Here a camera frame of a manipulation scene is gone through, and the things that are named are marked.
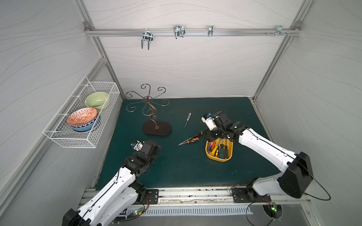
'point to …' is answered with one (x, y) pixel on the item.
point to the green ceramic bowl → (96, 100)
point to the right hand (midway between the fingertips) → (205, 132)
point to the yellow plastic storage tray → (219, 141)
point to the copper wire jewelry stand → (150, 127)
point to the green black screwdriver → (222, 151)
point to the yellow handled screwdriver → (214, 149)
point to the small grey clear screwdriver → (187, 119)
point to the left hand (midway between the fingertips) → (155, 150)
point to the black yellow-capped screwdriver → (226, 153)
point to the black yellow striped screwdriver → (216, 154)
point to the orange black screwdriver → (192, 139)
